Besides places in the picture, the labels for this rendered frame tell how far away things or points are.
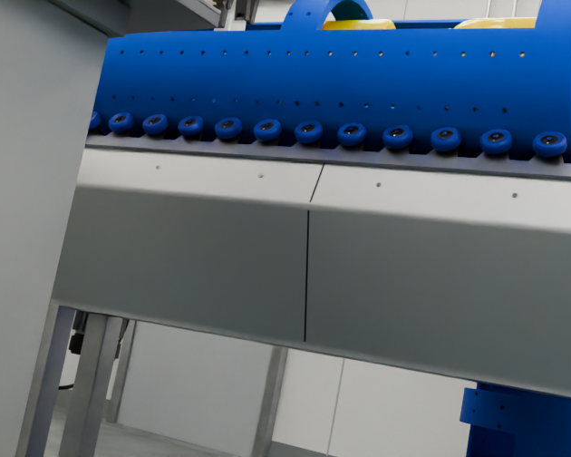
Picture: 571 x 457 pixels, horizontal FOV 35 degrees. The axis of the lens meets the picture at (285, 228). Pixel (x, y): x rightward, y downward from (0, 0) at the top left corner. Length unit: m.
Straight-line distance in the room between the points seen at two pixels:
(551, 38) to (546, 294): 0.35
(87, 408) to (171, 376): 4.06
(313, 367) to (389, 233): 3.99
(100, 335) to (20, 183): 0.73
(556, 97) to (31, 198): 0.70
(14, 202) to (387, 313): 0.56
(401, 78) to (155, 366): 4.68
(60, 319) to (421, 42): 0.79
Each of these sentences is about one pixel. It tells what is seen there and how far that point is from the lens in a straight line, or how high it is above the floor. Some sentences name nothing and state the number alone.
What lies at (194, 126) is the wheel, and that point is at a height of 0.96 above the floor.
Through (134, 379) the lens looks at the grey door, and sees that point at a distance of 6.02.
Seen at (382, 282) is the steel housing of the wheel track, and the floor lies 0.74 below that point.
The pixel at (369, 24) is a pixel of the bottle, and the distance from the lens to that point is 1.55.
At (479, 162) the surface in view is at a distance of 1.32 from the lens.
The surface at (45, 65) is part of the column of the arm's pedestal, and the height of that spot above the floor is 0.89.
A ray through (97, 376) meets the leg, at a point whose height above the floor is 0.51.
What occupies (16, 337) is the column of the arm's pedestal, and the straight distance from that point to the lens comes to 1.10.
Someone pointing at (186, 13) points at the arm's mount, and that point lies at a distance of 1.16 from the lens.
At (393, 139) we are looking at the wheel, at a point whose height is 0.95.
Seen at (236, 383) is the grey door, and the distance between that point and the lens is 5.51.
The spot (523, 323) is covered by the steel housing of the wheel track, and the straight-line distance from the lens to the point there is 1.27.
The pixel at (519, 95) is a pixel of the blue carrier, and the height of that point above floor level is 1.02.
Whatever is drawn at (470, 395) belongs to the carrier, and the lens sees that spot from 1.75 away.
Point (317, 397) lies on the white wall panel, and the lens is 5.25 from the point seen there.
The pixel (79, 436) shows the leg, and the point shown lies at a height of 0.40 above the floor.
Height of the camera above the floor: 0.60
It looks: 8 degrees up
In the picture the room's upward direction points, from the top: 11 degrees clockwise
